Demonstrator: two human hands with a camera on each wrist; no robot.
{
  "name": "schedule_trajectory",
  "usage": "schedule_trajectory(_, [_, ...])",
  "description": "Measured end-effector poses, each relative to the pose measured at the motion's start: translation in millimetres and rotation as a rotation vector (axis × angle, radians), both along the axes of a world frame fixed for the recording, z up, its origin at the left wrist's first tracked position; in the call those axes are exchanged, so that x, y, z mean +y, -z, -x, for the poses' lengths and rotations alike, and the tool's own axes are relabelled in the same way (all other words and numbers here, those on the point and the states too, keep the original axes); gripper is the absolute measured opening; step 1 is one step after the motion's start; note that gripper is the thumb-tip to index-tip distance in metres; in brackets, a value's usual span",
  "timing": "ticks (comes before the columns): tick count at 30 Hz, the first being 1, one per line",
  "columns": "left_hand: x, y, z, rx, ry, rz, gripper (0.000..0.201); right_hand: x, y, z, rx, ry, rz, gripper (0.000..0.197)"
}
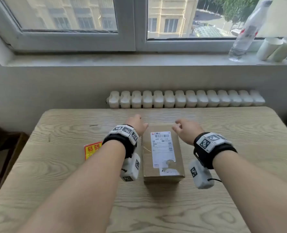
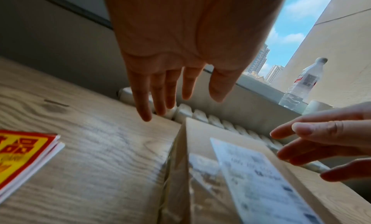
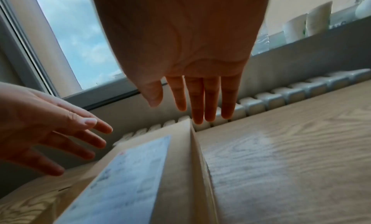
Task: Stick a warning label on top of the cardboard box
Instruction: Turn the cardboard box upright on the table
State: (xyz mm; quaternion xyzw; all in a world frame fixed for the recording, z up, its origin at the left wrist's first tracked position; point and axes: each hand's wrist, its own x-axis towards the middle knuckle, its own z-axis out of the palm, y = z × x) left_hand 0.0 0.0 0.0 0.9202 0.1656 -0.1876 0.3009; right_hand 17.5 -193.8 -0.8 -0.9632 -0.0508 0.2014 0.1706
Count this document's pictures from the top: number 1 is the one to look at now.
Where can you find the person's right hand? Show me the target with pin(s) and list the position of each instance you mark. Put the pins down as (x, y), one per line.
(188, 132)

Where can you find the person's left hand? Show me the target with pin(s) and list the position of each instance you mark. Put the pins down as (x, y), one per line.
(136, 124)

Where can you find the brown cardboard box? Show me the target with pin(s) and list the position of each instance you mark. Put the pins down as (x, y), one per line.
(148, 167)

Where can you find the stack of yellow fragile stickers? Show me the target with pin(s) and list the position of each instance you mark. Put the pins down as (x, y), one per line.
(91, 151)

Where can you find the person's left forearm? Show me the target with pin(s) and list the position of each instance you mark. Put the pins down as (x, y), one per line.
(85, 191)

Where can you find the person's right forearm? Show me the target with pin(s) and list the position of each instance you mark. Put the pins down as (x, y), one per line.
(255, 196)

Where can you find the white radiator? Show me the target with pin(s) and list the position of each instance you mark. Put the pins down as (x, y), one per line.
(182, 99)

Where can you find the white paper cup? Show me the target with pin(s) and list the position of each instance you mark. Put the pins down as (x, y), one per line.
(267, 48)
(285, 50)

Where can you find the clear plastic water bottle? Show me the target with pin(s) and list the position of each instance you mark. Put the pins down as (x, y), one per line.
(248, 31)

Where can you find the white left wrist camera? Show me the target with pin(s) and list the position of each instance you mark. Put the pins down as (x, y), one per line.
(131, 168)

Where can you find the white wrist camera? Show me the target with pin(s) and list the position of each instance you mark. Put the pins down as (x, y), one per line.
(131, 168)
(199, 175)

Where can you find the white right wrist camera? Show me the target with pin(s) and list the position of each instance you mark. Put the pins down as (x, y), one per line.
(199, 175)

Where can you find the white window frame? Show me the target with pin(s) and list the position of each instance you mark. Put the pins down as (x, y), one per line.
(129, 21)

